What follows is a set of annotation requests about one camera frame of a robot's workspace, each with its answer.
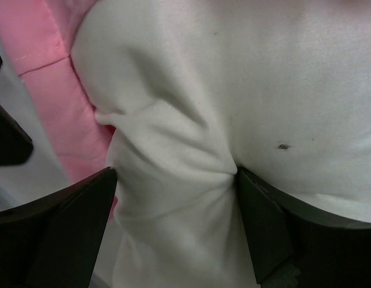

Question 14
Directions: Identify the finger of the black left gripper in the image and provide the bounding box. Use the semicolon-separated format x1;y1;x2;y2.
0;55;34;167

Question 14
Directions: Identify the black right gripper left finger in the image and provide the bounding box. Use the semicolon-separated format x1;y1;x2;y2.
0;167;117;288

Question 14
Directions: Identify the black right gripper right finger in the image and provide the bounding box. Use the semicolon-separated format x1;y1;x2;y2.
237;168;371;287

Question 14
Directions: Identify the pink fabric pillowcase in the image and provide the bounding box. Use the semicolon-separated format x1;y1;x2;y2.
0;1;113;210

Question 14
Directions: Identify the white pillow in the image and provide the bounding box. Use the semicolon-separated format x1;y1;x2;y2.
72;1;371;287

